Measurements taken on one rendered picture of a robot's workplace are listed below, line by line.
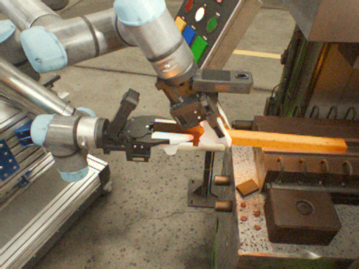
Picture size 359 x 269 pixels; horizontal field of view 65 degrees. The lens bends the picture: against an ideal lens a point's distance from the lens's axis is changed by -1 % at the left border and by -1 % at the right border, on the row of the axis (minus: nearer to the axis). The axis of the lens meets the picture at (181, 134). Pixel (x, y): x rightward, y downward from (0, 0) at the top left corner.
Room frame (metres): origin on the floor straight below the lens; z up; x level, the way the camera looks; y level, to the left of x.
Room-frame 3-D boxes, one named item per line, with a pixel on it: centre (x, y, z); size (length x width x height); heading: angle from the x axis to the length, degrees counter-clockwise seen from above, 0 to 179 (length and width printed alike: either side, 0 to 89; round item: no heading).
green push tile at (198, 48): (0.91, -0.06, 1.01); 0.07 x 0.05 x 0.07; 21
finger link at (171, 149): (0.46, 0.02, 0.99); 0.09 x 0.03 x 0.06; 83
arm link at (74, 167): (0.51, 0.28, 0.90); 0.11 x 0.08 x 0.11; 3
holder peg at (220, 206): (0.38, -0.10, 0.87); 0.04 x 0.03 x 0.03; 86
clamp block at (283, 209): (0.30, -0.23, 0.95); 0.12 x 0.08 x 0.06; 86
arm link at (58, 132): (0.49, 0.28, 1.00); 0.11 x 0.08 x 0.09; 86
